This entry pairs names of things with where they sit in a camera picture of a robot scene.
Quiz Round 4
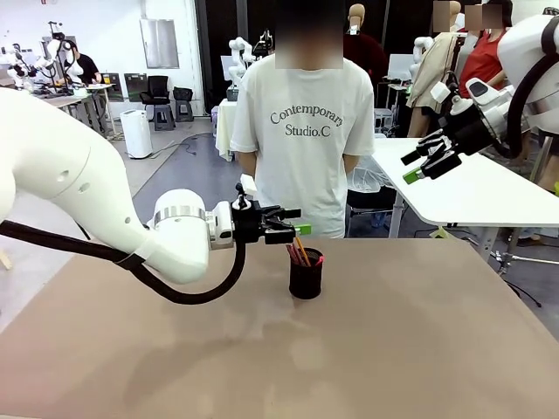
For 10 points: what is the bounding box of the white side table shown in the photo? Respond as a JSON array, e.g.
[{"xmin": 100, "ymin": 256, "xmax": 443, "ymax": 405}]
[{"xmin": 373, "ymin": 137, "xmax": 559, "ymax": 263}]

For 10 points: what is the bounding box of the grey wall panel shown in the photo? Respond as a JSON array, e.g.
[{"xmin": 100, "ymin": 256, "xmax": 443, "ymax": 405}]
[{"xmin": 139, "ymin": 17, "xmax": 180, "ymax": 70}]

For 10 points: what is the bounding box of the white plastic stool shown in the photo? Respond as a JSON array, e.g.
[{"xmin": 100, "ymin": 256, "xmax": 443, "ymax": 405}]
[{"xmin": 373, "ymin": 107, "xmax": 397, "ymax": 137}]

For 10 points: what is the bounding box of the table with white cloth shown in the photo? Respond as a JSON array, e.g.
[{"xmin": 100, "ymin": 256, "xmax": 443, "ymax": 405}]
[{"xmin": 217, "ymin": 98, "xmax": 241, "ymax": 162}]

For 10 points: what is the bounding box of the black monitor box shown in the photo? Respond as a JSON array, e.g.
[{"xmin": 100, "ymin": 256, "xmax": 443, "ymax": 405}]
[{"xmin": 124, "ymin": 72, "xmax": 148, "ymax": 102}]

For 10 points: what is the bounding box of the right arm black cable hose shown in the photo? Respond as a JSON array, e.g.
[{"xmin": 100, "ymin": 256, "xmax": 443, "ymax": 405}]
[{"xmin": 506, "ymin": 47, "xmax": 559, "ymax": 159}]

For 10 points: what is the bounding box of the white air purifier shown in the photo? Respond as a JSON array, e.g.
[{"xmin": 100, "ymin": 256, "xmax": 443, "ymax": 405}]
[{"xmin": 120, "ymin": 109, "xmax": 153, "ymax": 161}]

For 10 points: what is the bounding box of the person in red shirt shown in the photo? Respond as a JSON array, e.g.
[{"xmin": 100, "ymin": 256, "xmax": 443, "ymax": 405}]
[{"xmin": 458, "ymin": 0, "xmax": 511, "ymax": 88}]

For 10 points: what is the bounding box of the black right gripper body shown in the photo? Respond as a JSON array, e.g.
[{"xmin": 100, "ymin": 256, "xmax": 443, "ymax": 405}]
[{"xmin": 445, "ymin": 108, "xmax": 499, "ymax": 156}]

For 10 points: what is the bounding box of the person in black shirt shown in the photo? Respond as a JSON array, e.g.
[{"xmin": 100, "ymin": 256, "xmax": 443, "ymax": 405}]
[{"xmin": 65, "ymin": 38, "xmax": 102, "ymax": 85}]

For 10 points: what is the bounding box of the person in white T-shirt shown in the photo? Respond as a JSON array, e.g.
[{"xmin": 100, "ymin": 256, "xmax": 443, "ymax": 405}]
[{"xmin": 230, "ymin": 0, "xmax": 376, "ymax": 240}]

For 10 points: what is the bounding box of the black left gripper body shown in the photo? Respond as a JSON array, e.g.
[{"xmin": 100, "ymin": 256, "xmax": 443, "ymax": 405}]
[{"xmin": 231, "ymin": 201, "xmax": 268, "ymax": 244}]

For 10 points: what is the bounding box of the clear plastic bag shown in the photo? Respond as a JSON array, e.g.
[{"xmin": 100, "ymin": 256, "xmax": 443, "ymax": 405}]
[{"xmin": 347, "ymin": 155, "xmax": 397, "ymax": 194}]

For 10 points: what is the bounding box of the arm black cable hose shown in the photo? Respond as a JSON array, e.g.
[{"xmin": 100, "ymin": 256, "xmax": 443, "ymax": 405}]
[
  {"xmin": 506, "ymin": 47, "xmax": 559, "ymax": 159},
  {"xmin": 0, "ymin": 220, "xmax": 248, "ymax": 306}
]

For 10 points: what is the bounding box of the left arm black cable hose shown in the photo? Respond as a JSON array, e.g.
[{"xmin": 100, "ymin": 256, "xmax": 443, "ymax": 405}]
[{"xmin": 0, "ymin": 220, "xmax": 248, "ymax": 306}]

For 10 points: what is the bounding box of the black mesh pen holder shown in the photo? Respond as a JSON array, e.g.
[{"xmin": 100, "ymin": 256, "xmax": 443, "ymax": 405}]
[{"xmin": 288, "ymin": 247, "xmax": 324, "ymax": 301}]

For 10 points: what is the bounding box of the yellow pencil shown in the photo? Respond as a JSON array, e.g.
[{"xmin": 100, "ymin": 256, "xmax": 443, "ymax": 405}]
[{"xmin": 294, "ymin": 237, "xmax": 312, "ymax": 267}]

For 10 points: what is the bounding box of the black office chair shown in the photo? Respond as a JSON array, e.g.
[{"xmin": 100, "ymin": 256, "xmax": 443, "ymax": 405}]
[{"xmin": 140, "ymin": 74, "xmax": 176, "ymax": 131}]

